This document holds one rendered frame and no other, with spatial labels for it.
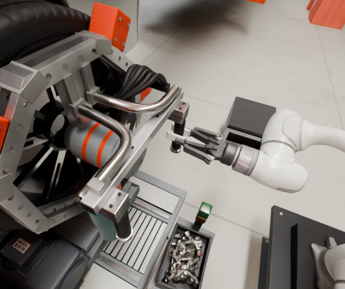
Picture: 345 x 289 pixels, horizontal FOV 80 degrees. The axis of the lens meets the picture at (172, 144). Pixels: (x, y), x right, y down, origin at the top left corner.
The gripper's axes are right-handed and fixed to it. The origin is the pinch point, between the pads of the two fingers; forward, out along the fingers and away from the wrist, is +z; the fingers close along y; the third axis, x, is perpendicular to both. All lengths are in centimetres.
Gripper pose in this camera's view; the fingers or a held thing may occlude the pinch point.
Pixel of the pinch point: (177, 133)
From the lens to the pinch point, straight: 70.4
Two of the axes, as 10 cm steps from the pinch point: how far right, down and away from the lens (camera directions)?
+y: 4.2, -6.6, 6.2
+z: -9.1, -3.7, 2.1
